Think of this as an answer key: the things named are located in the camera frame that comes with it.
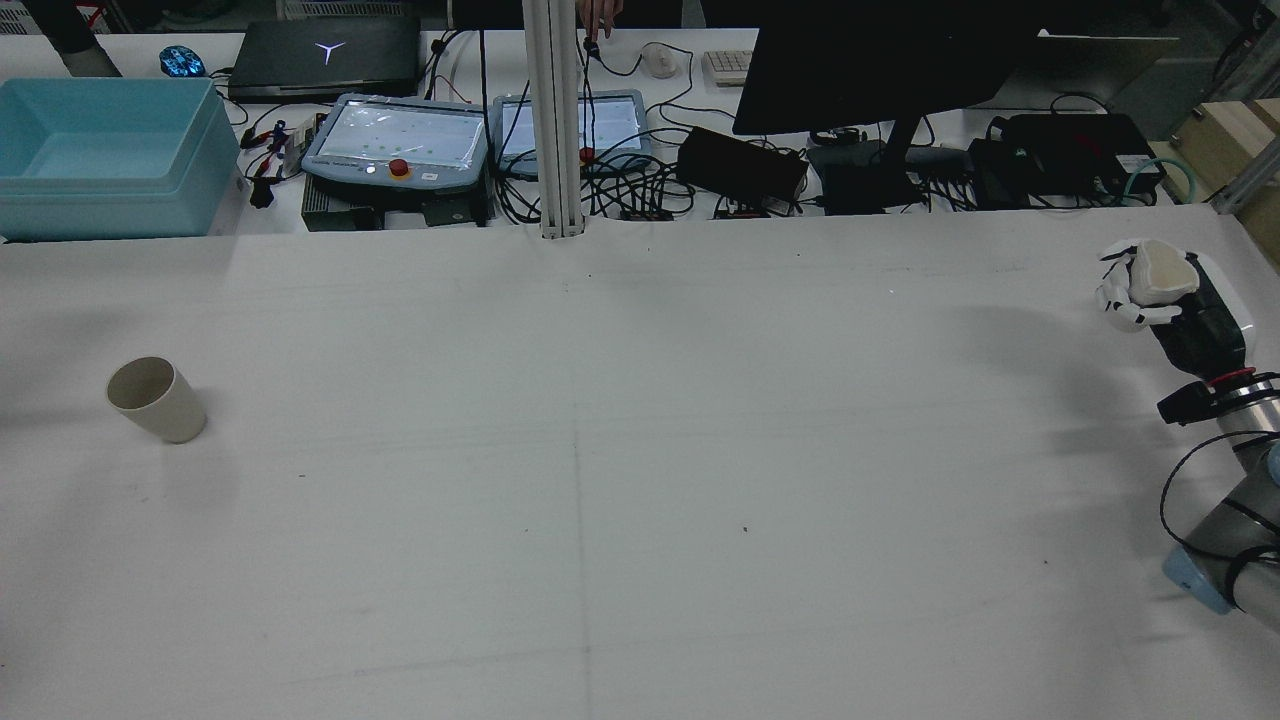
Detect black Huawei monitor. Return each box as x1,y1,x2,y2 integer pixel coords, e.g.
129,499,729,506
732,0,1046,137

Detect black box device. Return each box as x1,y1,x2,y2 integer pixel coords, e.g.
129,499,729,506
968,112,1166,209

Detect wooden box with aluminium frame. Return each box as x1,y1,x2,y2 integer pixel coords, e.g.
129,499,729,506
1168,98,1280,266

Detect teal cable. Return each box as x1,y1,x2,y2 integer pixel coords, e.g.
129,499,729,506
1125,155,1201,207

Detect bystander bare hand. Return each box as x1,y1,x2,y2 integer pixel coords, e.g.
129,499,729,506
578,0,627,42

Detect short cream cup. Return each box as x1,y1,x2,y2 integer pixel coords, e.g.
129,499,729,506
1135,240,1201,307

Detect white keyboard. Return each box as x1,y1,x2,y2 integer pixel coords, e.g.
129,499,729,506
703,50,757,87

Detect teach pendant with red button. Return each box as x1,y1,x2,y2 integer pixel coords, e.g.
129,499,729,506
300,93,491,197

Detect black power brick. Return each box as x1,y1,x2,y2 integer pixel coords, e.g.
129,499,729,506
677,127,809,207

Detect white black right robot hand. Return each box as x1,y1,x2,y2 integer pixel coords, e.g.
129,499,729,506
1095,238,1256,387

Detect black flat controller box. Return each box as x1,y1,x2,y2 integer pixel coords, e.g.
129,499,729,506
300,183,496,232

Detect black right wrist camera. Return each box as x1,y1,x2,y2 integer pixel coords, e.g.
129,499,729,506
1157,380,1237,427

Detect aluminium profile post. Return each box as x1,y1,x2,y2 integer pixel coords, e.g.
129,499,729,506
522,0,587,240

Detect black monitor stand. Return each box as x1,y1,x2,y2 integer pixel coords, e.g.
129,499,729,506
808,115,933,214

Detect light blue plastic bin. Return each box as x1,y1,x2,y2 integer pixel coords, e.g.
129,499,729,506
0,77,241,239

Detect teach pendant behind post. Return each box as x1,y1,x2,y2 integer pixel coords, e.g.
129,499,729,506
492,90,651,182

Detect tall tan cup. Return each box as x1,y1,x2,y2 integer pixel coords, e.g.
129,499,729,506
105,356,209,445

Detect black laptop with logo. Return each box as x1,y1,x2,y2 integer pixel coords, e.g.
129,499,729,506
228,18,423,103

